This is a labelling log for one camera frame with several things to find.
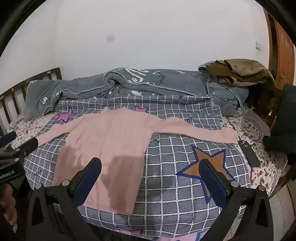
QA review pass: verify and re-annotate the wooden door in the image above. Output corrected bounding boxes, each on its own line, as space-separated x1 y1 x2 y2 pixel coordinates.
264 8 296 84

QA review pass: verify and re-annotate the person's left hand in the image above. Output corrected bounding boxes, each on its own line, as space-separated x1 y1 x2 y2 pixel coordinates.
0 185 18 229

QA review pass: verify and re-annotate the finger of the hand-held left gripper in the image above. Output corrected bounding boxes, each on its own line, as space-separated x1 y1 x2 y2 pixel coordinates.
16 137 39 163
0 131 17 147

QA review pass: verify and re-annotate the grey checked star quilt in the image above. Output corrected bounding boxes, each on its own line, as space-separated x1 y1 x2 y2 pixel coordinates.
23 94 252 241

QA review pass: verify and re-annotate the dark garment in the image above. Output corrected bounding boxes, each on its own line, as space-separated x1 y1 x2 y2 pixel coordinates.
262 83 296 165

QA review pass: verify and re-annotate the floral bedsheet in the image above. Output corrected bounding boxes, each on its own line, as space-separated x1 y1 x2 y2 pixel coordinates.
7 105 288 197

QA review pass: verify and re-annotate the dark wooden headboard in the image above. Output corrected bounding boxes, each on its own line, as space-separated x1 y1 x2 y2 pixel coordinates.
0 67 63 137

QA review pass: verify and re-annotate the pink knit sweater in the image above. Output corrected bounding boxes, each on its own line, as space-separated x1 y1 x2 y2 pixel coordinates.
36 107 240 215

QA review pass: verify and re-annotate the wooden chair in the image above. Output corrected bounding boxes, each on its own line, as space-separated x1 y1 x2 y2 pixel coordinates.
248 81 285 128

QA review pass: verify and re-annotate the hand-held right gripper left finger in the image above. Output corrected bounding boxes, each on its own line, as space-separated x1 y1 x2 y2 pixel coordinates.
26 158 102 241

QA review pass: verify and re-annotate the grey fleece blanket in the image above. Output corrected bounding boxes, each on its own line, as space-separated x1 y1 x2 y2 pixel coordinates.
24 61 250 122

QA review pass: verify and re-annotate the black phone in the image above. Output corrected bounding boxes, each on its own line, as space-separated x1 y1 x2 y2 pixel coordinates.
238 140 261 168

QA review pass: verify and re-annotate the brown jacket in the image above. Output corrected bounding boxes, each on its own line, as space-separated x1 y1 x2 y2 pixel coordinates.
207 59 277 87

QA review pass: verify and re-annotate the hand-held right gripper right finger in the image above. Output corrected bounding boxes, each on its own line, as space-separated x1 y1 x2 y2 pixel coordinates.
199 159 281 241

